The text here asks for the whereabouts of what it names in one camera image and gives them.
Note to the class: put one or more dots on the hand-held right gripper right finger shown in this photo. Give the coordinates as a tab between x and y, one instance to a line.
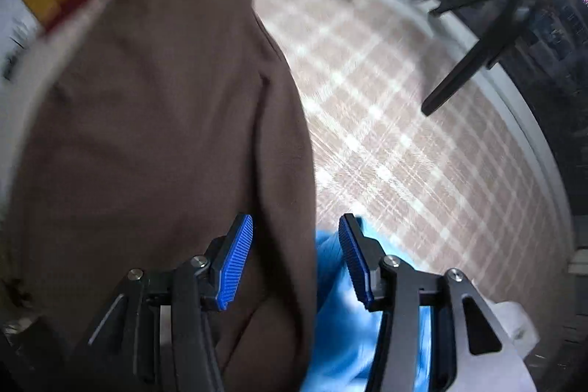
356	259

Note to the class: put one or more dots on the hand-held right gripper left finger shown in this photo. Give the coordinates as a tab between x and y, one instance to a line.
236	263

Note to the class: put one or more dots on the light blue garment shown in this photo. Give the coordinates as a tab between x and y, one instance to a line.
335	327

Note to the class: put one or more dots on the brown sweater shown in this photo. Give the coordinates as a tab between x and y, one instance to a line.
161	121

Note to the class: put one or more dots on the plaid bed sheet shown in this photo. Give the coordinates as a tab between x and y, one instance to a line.
390	121

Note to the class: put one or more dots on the white cloth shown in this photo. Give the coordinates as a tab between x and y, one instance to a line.
514	327

